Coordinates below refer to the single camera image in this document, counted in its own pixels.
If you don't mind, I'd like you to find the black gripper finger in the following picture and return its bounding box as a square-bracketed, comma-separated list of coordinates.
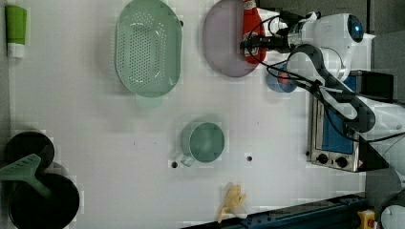
[240, 36, 281, 50]

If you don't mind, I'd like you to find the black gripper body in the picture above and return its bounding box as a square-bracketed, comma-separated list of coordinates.
[275, 10, 304, 53]

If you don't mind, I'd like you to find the red ketchup bottle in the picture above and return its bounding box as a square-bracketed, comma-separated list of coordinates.
[243, 0, 266, 64]

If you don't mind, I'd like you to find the pink round plate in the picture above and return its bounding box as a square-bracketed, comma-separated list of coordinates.
[202, 0, 257, 77]

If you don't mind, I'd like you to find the red strawberry in bowl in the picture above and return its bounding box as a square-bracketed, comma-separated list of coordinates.
[278, 73, 289, 84]

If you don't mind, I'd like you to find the blue bowl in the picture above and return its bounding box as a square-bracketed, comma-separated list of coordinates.
[266, 62, 297, 93]

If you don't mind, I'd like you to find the black toaster oven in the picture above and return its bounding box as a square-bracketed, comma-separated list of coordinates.
[308, 71, 394, 173]

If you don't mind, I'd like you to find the green mug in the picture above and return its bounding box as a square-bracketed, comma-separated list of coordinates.
[181, 122, 225, 167]

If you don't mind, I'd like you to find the green perforated colander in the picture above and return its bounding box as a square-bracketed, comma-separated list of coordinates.
[115, 0, 182, 98]

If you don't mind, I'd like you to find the peeled banana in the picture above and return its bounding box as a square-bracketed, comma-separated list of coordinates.
[217, 183, 247, 223]

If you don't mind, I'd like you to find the green white bottle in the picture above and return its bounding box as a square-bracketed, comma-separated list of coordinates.
[5, 5, 28, 58]

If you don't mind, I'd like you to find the black round container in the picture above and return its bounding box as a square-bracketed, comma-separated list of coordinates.
[5, 132, 54, 170]

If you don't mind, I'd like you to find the green spatula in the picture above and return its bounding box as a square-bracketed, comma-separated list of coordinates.
[0, 154, 52, 198]

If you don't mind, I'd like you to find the black pot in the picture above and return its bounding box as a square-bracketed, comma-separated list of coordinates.
[9, 174, 80, 229]

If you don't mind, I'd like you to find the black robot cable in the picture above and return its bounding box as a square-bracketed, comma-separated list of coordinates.
[245, 13, 405, 143]

